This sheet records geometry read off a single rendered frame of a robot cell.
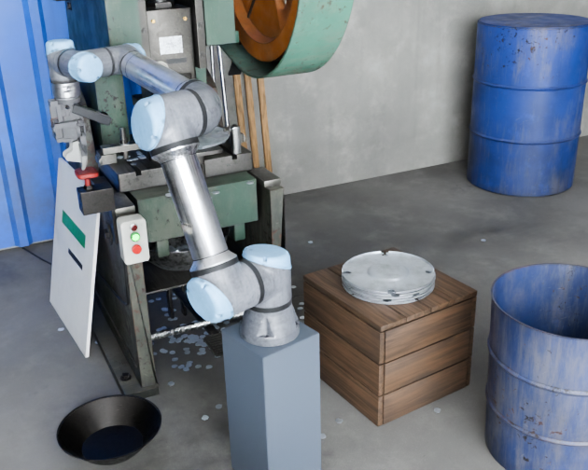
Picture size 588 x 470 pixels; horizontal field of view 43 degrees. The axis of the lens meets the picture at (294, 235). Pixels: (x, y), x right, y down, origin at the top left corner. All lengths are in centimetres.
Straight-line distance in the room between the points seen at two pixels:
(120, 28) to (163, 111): 64
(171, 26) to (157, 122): 74
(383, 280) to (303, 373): 50
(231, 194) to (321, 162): 181
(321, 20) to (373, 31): 191
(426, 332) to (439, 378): 20
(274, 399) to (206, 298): 35
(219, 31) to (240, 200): 53
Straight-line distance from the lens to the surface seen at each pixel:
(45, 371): 273
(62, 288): 300
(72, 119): 217
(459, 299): 230
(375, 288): 224
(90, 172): 221
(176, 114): 170
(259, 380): 186
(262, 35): 261
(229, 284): 170
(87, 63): 201
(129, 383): 253
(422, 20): 432
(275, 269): 177
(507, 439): 216
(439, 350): 234
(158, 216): 232
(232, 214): 240
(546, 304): 232
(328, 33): 230
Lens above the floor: 143
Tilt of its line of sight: 24 degrees down
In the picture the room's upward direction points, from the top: 2 degrees counter-clockwise
